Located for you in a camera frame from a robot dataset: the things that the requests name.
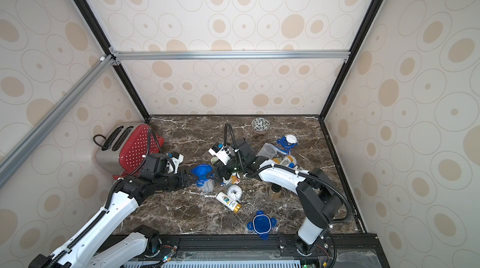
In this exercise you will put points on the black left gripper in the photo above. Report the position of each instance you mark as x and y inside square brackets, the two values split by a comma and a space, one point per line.
[185, 179]

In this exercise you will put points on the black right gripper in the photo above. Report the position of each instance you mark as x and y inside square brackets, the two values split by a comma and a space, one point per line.
[225, 172]

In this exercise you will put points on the red white toothpaste packet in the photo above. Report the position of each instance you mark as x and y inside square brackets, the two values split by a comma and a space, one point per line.
[234, 179]

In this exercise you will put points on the round green towel tablet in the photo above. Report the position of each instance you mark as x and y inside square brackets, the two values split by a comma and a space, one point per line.
[214, 160]

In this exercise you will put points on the clear comb disc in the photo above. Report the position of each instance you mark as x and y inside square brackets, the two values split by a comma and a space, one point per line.
[234, 192]

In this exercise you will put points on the white shampoo tube gold cap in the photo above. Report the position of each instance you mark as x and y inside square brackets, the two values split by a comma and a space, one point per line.
[231, 204]

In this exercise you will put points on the white tube orange cap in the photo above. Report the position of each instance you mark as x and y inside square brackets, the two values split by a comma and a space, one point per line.
[289, 161]

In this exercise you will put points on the round white soap disc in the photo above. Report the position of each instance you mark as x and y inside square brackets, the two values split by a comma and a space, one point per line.
[291, 139]

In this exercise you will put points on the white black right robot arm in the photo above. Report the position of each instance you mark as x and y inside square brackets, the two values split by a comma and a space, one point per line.
[322, 203]

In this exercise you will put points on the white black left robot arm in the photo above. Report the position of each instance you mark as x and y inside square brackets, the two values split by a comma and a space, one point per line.
[158, 172]

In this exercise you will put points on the red polka dot toaster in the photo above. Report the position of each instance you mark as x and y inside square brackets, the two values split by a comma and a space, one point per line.
[126, 147]

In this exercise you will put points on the silver aluminium crossbar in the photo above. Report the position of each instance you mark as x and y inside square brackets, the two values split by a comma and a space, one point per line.
[235, 55]

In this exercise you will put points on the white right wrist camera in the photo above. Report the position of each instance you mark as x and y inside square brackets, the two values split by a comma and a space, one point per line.
[223, 153]

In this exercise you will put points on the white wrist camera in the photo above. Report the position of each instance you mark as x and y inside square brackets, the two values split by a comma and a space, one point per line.
[174, 160]
[223, 153]

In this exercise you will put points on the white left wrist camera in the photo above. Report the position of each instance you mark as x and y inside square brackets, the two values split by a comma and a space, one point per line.
[174, 160]

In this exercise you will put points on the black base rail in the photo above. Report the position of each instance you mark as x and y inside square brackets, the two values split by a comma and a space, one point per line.
[279, 250]

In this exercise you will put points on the silver aluminium left rail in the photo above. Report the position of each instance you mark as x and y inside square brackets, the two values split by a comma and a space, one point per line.
[20, 153]

